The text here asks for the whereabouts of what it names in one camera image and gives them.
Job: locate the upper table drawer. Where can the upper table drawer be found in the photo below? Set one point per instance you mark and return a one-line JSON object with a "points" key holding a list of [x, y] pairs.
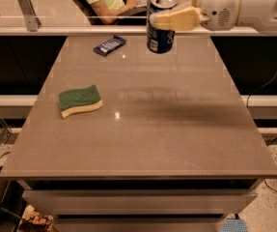
{"points": [[140, 201]]}

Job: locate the left metal glass bracket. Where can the left metal glass bracket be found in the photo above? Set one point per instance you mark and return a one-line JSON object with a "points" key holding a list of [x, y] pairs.
{"points": [[32, 21]]}

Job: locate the blue pepsi can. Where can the blue pepsi can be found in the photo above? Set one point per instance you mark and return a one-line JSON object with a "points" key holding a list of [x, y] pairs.
{"points": [[159, 41]]}

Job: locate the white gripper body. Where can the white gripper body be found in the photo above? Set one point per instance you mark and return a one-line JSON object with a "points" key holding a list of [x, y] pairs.
{"points": [[219, 6]]}

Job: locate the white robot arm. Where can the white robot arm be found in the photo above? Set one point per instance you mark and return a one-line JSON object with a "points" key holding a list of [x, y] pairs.
{"points": [[260, 15]]}

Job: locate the table drawer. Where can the table drawer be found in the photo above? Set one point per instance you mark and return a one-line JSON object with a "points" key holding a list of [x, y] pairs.
{"points": [[145, 224], [140, 201]]}

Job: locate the snack box under table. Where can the snack box under table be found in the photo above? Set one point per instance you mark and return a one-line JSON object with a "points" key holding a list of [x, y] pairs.
{"points": [[34, 221]]}

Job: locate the green and yellow sponge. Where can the green and yellow sponge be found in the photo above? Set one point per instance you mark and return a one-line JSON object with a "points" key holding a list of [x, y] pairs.
{"points": [[79, 100]]}

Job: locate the blue perforated floor mat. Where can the blue perforated floor mat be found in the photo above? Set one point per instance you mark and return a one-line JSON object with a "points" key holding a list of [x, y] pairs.
{"points": [[234, 225]]}

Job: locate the glass partition panel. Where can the glass partition panel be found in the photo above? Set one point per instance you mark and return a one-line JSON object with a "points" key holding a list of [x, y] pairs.
{"points": [[63, 16]]}

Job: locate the lower table drawer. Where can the lower table drawer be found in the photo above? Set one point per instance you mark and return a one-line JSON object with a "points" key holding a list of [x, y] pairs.
{"points": [[145, 224]]}

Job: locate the blue rxbar blueberry wrapper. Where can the blue rxbar blueberry wrapper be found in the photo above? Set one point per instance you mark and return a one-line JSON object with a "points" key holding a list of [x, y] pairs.
{"points": [[109, 46]]}

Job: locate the black office chair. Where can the black office chair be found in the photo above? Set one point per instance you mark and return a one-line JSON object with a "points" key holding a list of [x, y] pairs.
{"points": [[87, 10]]}

